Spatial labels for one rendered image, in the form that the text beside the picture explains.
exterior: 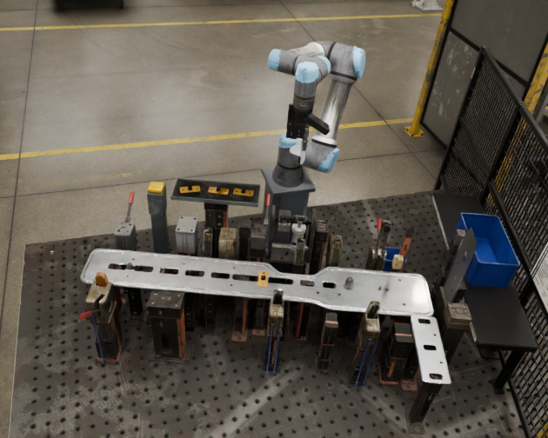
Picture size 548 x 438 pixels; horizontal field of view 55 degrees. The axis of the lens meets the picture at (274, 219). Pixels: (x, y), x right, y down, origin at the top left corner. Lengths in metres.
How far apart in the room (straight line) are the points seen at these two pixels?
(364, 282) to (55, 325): 1.30
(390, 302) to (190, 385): 0.84
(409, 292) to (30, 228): 2.74
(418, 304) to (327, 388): 0.49
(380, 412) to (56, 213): 2.78
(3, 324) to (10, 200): 1.19
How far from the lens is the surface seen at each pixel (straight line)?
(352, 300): 2.09
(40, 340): 2.40
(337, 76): 2.27
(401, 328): 2.07
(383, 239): 2.17
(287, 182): 2.39
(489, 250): 2.46
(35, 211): 4.18
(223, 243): 2.15
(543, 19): 3.99
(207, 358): 2.23
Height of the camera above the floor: 2.53
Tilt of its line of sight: 40 degrees down
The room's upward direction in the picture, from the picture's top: 5 degrees clockwise
